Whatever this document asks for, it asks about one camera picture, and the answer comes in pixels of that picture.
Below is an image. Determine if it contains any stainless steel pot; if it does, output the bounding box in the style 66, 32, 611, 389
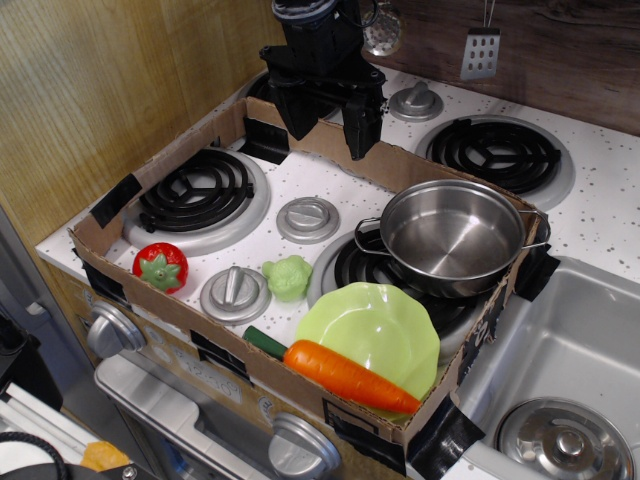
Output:
354, 179, 551, 298

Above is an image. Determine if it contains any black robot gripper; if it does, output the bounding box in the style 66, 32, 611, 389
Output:
260, 11, 385, 160

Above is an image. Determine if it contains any light green plastic plate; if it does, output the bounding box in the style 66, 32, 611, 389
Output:
295, 282, 440, 418

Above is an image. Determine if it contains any silver oven door handle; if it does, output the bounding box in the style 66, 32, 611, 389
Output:
94, 355, 265, 479

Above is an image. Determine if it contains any silver pot lid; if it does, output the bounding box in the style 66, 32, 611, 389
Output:
494, 397, 636, 479

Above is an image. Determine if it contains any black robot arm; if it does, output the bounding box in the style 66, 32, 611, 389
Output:
260, 0, 386, 160

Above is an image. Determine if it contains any silver oven knob left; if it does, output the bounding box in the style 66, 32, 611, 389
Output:
87, 301, 146, 359

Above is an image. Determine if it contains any silver oven knob right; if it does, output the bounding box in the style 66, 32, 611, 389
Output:
268, 412, 342, 480

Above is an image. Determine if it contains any orange yellow object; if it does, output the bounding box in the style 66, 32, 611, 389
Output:
80, 441, 130, 472

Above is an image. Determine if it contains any front left stove burner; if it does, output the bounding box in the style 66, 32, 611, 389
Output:
123, 148, 271, 257

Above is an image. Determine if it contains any silver stove knob back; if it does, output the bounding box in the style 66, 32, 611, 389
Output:
389, 81, 444, 123

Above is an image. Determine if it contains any hanging silver spatula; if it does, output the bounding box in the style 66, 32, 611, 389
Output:
460, 1, 501, 81

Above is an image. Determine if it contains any silver stove knob front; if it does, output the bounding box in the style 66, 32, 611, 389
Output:
200, 266, 271, 326

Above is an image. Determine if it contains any red toy strawberry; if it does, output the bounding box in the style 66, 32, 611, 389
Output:
132, 242, 189, 294

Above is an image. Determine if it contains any green toy lettuce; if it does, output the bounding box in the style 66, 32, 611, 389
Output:
262, 255, 313, 302

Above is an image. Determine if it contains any hanging silver skimmer ladle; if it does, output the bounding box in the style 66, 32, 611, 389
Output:
361, 1, 404, 57

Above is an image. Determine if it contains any black cable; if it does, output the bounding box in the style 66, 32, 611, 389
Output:
0, 431, 69, 480

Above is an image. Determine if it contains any silver oven knob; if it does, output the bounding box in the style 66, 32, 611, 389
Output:
268, 412, 342, 480
87, 301, 146, 359

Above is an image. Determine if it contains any silver stove knob centre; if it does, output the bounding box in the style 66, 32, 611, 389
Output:
276, 197, 341, 244

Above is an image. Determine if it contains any stove burner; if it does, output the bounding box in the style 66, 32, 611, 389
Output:
123, 148, 271, 257
307, 228, 490, 366
416, 115, 576, 211
235, 70, 342, 124

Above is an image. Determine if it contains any front right stove burner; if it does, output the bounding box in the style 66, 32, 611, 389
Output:
307, 228, 490, 366

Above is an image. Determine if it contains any brown cardboard fence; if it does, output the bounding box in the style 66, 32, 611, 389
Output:
68, 96, 561, 476

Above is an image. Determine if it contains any back right stove burner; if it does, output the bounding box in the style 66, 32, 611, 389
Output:
416, 115, 576, 211

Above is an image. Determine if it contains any silver stove knob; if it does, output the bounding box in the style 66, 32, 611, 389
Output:
389, 81, 444, 123
200, 266, 271, 326
276, 197, 341, 244

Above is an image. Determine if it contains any orange toy carrot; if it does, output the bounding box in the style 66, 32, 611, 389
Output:
242, 326, 421, 415

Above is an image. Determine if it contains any grey toy sink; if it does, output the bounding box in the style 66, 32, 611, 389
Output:
407, 255, 640, 480

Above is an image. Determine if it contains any back left stove burner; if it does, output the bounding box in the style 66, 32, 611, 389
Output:
235, 70, 342, 124

